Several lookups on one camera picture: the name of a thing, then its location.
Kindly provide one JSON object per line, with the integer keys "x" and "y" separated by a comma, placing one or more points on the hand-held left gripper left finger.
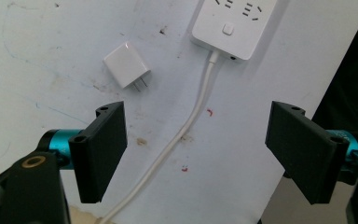
{"x": 99, "y": 155}

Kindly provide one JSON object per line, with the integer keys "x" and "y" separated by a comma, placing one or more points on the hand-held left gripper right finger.
{"x": 307, "y": 155}

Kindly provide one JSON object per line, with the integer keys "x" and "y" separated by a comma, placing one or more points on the white charger plug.
{"x": 126, "y": 66}

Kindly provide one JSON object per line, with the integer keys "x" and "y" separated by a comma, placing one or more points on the white power strip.
{"x": 233, "y": 25}

